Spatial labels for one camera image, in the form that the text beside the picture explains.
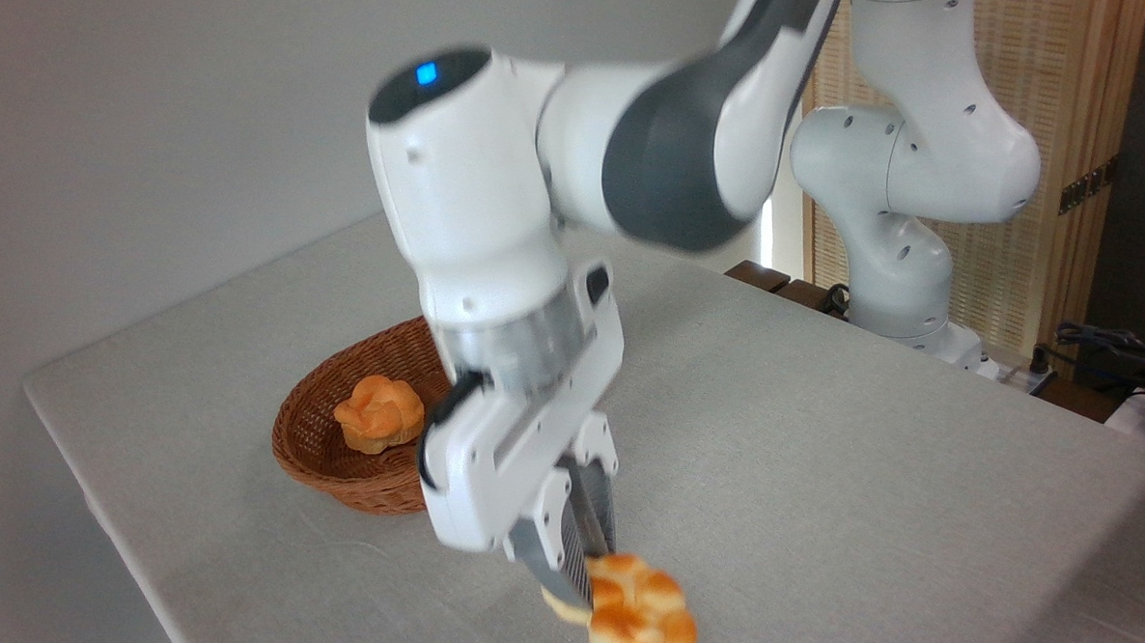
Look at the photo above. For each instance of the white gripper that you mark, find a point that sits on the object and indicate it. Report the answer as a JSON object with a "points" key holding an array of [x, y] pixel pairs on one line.
{"points": [[487, 460]]}

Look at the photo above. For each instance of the braided orange bread loaf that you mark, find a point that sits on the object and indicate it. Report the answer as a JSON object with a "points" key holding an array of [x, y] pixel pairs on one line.
{"points": [[643, 618]]}

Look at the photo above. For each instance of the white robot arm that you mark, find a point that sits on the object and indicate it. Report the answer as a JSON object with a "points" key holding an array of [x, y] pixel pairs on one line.
{"points": [[471, 200]]}

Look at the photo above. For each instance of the round orange bread bun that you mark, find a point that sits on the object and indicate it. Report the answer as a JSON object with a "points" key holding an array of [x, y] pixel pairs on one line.
{"points": [[380, 412]]}

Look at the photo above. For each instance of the brown wicker basket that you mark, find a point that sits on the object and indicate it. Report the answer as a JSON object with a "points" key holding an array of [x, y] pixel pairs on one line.
{"points": [[317, 453]]}

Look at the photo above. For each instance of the light grey tablecloth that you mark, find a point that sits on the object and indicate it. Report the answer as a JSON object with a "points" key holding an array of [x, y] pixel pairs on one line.
{"points": [[831, 494]]}

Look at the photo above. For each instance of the dark brown wooden block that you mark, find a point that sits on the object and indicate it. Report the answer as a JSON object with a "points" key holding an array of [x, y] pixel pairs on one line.
{"points": [[757, 276], [808, 297]]}

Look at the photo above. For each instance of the white power strip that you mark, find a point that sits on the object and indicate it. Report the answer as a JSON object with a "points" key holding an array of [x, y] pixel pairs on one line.
{"points": [[1024, 379]]}

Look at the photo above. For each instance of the black hinge bracket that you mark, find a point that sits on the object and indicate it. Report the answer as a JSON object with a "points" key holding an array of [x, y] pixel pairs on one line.
{"points": [[1088, 186]]}

